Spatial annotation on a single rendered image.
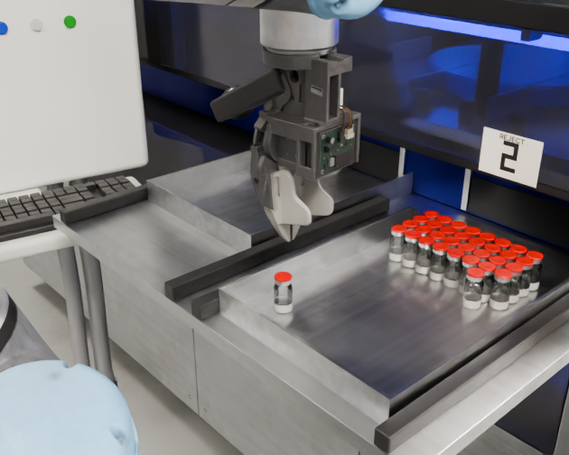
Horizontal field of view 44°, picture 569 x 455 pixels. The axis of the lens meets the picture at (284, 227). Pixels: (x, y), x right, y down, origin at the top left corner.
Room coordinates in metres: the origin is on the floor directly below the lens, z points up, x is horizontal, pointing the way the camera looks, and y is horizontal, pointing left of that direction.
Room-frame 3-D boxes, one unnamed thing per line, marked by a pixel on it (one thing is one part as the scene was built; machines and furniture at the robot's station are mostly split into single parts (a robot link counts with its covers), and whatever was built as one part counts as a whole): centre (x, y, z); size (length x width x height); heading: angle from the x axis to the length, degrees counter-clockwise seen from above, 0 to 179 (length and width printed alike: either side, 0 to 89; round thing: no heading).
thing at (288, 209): (0.67, -0.01, 1.03); 0.06 x 0.03 x 0.09; 47
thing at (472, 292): (0.71, -0.22, 0.90); 0.02 x 0.02 x 0.05
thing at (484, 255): (0.78, -0.22, 0.90); 0.18 x 0.02 x 0.05; 41
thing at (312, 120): (0.67, -0.02, 1.13); 0.09 x 0.08 x 0.12; 47
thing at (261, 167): (0.68, 0.01, 1.07); 0.05 x 0.02 x 0.09; 137
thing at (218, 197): (1.04, 0.00, 0.90); 0.34 x 0.26 x 0.04; 132
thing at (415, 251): (0.77, -0.20, 0.90); 0.18 x 0.02 x 0.05; 41
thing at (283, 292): (0.70, 0.00, 0.90); 0.02 x 0.02 x 0.04
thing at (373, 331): (0.71, -0.14, 0.90); 0.34 x 0.26 x 0.04; 131
